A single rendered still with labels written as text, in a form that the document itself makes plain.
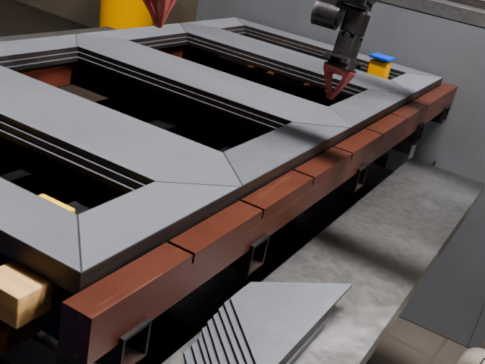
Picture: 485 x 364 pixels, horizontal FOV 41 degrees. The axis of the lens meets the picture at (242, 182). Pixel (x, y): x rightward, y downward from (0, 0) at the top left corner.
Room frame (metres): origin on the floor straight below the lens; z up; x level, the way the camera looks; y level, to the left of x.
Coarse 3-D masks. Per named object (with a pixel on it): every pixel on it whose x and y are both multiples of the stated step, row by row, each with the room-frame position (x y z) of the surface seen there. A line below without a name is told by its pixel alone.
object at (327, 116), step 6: (324, 108) 1.37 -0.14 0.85; (330, 108) 1.38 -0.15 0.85; (312, 114) 1.31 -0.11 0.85; (318, 114) 1.32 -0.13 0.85; (324, 114) 1.32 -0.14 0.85; (330, 114) 1.33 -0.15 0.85; (336, 114) 1.34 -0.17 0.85; (300, 120) 1.25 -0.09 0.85; (306, 120) 1.26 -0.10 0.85; (312, 120) 1.27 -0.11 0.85; (318, 120) 1.27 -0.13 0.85; (324, 120) 1.28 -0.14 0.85; (330, 120) 1.29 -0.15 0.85; (336, 120) 1.30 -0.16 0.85; (342, 120) 1.31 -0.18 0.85
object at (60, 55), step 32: (256, 32) 2.15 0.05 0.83; (0, 64) 1.26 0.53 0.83; (32, 64) 1.33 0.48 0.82; (96, 64) 1.43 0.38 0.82; (256, 64) 1.76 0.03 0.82; (288, 64) 1.73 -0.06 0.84; (192, 96) 1.33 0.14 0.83; (416, 96) 1.73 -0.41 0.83; (0, 128) 0.95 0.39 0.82; (352, 128) 1.29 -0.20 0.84; (64, 160) 0.88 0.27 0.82; (96, 160) 0.88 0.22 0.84; (192, 224) 0.76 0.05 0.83; (32, 256) 0.60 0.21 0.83; (128, 256) 0.64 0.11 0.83; (64, 288) 0.58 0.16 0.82
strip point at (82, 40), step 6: (78, 36) 1.57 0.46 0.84; (84, 36) 1.58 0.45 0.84; (90, 36) 1.59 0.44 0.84; (96, 36) 1.61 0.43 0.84; (78, 42) 1.51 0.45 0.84; (84, 42) 1.53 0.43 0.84; (90, 42) 1.54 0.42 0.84; (96, 42) 1.55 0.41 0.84; (102, 42) 1.56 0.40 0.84; (108, 42) 1.57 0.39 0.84
